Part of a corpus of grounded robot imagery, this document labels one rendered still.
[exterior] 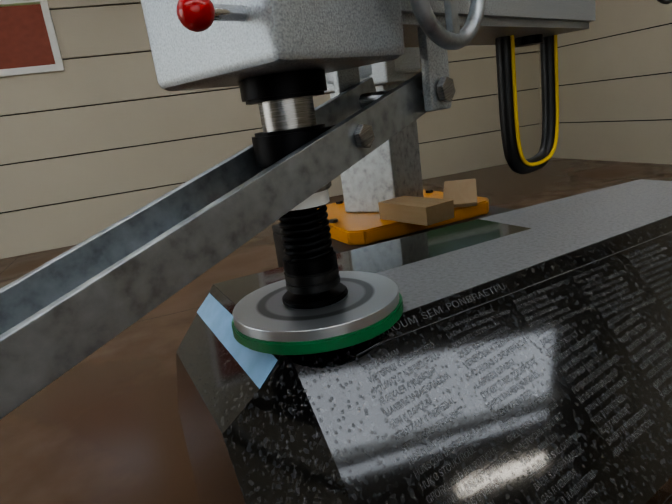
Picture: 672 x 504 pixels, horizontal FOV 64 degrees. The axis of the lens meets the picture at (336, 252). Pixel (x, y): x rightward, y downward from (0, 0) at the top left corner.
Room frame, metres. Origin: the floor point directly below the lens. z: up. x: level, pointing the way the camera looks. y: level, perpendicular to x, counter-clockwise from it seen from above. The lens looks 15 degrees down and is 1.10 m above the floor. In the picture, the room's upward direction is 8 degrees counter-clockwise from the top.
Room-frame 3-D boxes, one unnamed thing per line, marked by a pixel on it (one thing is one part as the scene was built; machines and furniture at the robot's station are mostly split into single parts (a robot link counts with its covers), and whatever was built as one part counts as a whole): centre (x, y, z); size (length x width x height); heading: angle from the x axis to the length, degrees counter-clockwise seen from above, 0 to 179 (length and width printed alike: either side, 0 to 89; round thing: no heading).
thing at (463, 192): (1.64, -0.40, 0.80); 0.20 x 0.10 x 0.05; 164
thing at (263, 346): (0.66, 0.03, 0.87); 0.22 x 0.22 x 0.04
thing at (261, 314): (0.66, 0.03, 0.87); 0.21 x 0.21 x 0.01
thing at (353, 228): (1.72, -0.18, 0.76); 0.49 x 0.49 x 0.05; 24
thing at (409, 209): (1.47, -0.23, 0.81); 0.20 x 0.10 x 0.05; 32
